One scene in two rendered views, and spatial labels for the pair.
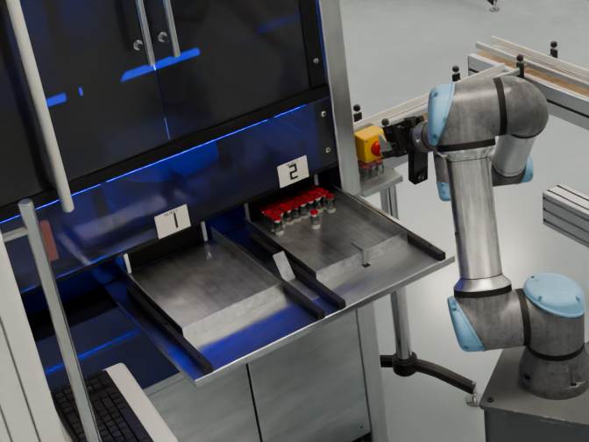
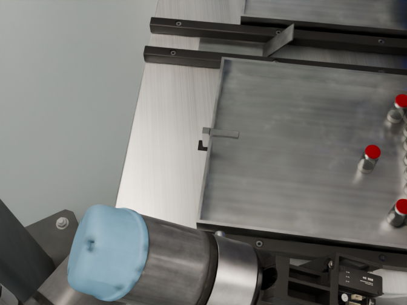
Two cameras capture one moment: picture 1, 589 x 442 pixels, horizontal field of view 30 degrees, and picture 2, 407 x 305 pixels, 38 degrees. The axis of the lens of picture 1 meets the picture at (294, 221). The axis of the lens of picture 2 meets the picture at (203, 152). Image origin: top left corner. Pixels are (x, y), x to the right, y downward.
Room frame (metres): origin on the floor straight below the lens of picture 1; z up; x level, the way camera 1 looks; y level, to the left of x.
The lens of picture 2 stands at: (2.41, -0.46, 1.63)
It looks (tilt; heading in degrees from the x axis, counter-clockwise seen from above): 63 degrees down; 128
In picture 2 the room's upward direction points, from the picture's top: 3 degrees counter-clockwise
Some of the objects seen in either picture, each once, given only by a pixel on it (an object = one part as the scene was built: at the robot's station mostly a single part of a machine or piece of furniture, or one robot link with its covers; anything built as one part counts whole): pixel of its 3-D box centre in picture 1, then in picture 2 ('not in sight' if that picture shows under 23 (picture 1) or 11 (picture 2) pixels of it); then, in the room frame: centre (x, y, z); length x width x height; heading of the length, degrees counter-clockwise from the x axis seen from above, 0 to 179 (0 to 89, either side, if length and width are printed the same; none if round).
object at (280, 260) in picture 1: (294, 275); (244, 39); (2.13, 0.02, 0.91); 0.14 x 0.03 x 0.06; 27
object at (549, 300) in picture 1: (550, 311); not in sight; (1.78, -0.48, 0.96); 0.13 x 0.12 x 0.14; 87
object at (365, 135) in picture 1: (368, 143); not in sight; (2.57, -0.22, 1.00); 0.08 x 0.07 x 0.07; 28
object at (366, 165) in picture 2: (315, 219); (369, 159); (2.37, -0.05, 0.90); 0.02 x 0.02 x 0.04
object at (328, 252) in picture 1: (323, 230); (332, 153); (2.33, -0.07, 0.90); 0.34 x 0.26 x 0.04; 27
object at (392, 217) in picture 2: (330, 203); (399, 212); (2.44, -0.10, 0.91); 0.02 x 0.02 x 0.05
